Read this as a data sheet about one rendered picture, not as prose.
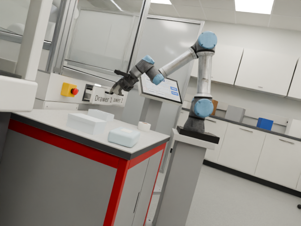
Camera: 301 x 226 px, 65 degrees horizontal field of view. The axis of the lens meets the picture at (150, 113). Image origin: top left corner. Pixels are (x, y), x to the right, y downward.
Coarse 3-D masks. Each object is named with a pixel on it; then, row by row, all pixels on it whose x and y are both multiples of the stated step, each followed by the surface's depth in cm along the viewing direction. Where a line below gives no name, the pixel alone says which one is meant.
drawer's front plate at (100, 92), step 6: (96, 90) 149; (102, 90) 156; (108, 90) 164; (96, 96) 151; (102, 96) 158; (108, 96) 167; (90, 102) 148; (96, 102) 153; (102, 102) 160; (108, 102) 169
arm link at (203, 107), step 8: (208, 32) 145; (200, 40) 145; (208, 40) 144; (216, 40) 144; (200, 48) 147; (208, 48) 145; (200, 56) 149; (208, 56) 147; (200, 64) 149; (208, 64) 147; (200, 72) 149; (208, 72) 148; (200, 80) 149; (208, 80) 148; (200, 88) 149; (208, 88) 148; (200, 96) 147; (208, 96) 147; (200, 104) 146; (208, 104) 145; (200, 112) 146; (208, 112) 146
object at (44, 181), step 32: (32, 128) 91; (64, 128) 88; (128, 128) 126; (32, 160) 92; (64, 160) 87; (96, 160) 83; (128, 160) 80; (160, 160) 135; (0, 192) 96; (32, 192) 92; (64, 192) 87; (96, 192) 83; (128, 192) 91; (0, 224) 96; (32, 224) 91; (64, 224) 87; (96, 224) 83; (128, 224) 105
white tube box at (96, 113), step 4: (88, 112) 133; (92, 112) 132; (96, 112) 131; (100, 112) 135; (104, 112) 139; (92, 116) 132; (96, 116) 131; (100, 116) 131; (104, 116) 130; (108, 116) 131; (112, 116) 136; (104, 120) 130; (108, 120) 132; (112, 120) 137
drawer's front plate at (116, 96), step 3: (123, 93) 202; (114, 96) 188; (117, 96) 193; (120, 96) 199; (123, 96) 204; (114, 99) 189; (120, 99) 200; (123, 99) 205; (114, 102) 190; (117, 102) 196; (120, 102) 202
